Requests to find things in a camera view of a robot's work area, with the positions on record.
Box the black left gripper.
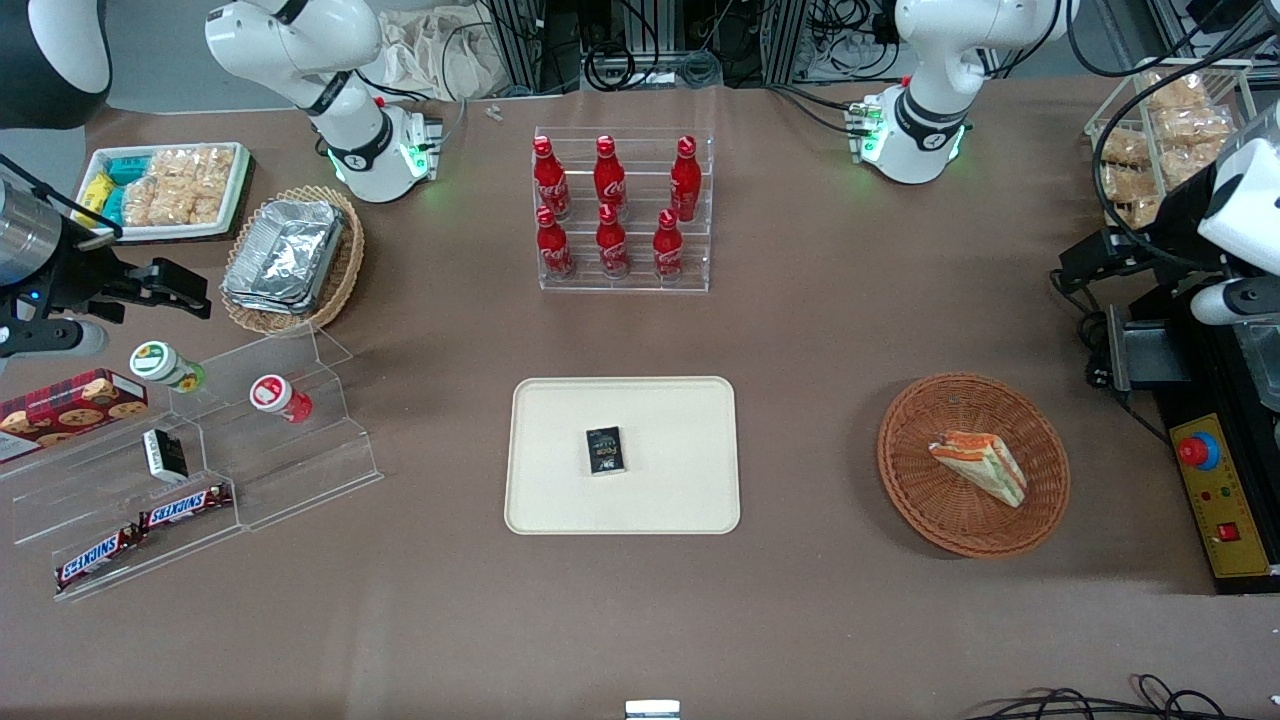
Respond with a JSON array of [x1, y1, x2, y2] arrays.
[[1058, 160, 1231, 291]]

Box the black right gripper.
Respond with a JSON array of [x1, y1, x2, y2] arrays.
[[30, 232, 213, 323]]

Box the white rectangular snack tray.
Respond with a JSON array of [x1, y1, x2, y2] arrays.
[[75, 142, 253, 243]]

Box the oval tan wicker basket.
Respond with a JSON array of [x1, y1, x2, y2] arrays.
[[220, 185, 366, 336]]

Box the wrapped triangle sandwich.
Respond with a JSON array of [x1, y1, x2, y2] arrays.
[[928, 430, 1029, 509]]

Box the round brown wicker basket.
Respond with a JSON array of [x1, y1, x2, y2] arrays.
[[877, 372, 1071, 559]]

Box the cream plastic serving tray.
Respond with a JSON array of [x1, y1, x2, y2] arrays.
[[504, 376, 742, 536]]

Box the green sunflower yoghurt cup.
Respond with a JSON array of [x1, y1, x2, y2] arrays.
[[130, 340, 207, 393]]

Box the bagged fried bread snack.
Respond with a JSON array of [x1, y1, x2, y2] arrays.
[[1100, 165, 1153, 203], [1160, 145, 1216, 188], [1100, 130, 1151, 167], [1145, 75, 1208, 113], [1155, 108, 1233, 148]]

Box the clear bag of rice crackers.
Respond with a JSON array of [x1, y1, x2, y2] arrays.
[[188, 146, 237, 225], [122, 150, 196, 227]]

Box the yellow snack packet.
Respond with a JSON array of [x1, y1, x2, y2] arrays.
[[78, 172, 116, 226]]

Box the red tartan cookie box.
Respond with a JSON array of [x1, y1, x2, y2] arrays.
[[0, 368, 151, 463]]

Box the aluminium foil container stack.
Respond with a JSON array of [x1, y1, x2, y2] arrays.
[[222, 198, 346, 316]]

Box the small black white box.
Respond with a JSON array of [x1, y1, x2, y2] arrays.
[[142, 428, 189, 483]]

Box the red strawberry yoghurt cup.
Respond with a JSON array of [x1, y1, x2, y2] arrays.
[[250, 374, 314, 424]]

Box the black equipment box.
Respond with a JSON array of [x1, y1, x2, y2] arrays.
[[1155, 290, 1280, 597]]

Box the brown Snickers bar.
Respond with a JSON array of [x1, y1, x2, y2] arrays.
[[138, 483, 236, 531], [55, 525, 146, 591]]

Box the clear acrylic stepped shelf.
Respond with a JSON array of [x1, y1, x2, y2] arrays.
[[0, 322, 384, 603]]

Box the yellow control panel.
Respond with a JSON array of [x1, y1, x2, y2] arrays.
[[1168, 412, 1279, 581]]

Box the beige cloth bag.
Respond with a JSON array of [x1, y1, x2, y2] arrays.
[[375, 8, 523, 101]]

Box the red cola bottle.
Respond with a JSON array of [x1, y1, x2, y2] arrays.
[[596, 204, 631, 279], [653, 208, 685, 283], [536, 206, 576, 281], [535, 136, 571, 221], [670, 136, 703, 223], [594, 135, 627, 219]]

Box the clear acrylic bottle rack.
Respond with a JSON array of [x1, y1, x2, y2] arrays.
[[533, 127, 715, 294]]

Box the small black snack packet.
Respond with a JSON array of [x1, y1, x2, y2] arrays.
[[586, 426, 626, 476]]

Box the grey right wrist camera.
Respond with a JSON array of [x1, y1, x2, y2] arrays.
[[0, 318, 107, 363]]

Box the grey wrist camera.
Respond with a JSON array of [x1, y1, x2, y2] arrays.
[[1190, 278, 1280, 327], [0, 318, 107, 363]]

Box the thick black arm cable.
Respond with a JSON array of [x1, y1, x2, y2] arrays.
[[1066, 0, 1280, 263]]

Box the grey metal bracket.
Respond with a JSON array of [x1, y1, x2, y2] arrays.
[[1105, 305, 1196, 393]]

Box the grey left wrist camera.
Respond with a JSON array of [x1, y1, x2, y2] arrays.
[[1190, 278, 1280, 327]]

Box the wire basket of snacks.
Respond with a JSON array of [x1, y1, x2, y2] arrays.
[[1085, 60, 1259, 233]]

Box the black base cable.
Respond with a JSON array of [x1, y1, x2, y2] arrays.
[[768, 84, 873, 137]]

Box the black cable bundle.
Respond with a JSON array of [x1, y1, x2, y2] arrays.
[[965, 675, 1280, 720]]

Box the aluminium profile frame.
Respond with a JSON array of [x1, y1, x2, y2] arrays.
[[488, 0, 583, 93]]

